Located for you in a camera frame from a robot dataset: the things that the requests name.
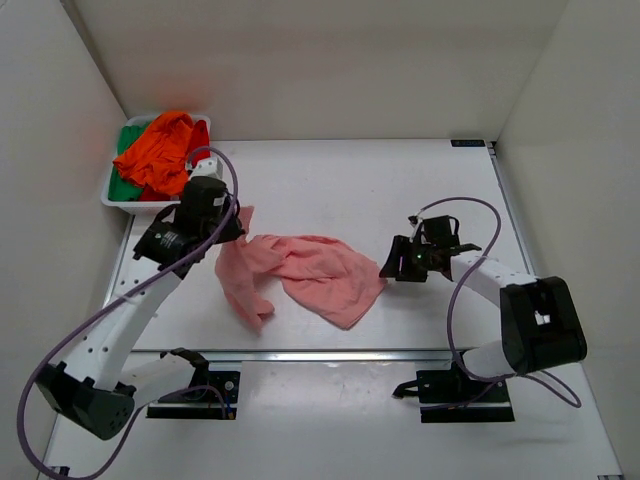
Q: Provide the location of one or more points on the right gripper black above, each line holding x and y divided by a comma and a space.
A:
399, 254

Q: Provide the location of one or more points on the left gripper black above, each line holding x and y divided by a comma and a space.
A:
234, 227

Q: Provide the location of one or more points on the pink t shirt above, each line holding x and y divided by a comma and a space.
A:
322, 274

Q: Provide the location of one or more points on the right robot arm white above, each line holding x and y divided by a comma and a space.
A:
539, 324

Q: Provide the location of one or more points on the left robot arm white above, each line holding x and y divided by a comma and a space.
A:
90, 386

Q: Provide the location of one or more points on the red t shirt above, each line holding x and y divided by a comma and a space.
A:
200, 137

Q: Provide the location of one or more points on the orange t shirt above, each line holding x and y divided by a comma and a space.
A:
157, 159

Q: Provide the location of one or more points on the white plastic basket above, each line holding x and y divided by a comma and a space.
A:
136, 207

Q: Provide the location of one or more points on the green t shirt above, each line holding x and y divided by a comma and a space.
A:
120, 190

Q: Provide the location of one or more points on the blue table label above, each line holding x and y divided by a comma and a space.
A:
467, 143

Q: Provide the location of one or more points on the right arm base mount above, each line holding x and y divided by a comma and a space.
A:
450, 397

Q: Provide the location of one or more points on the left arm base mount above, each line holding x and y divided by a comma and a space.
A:
212, 394

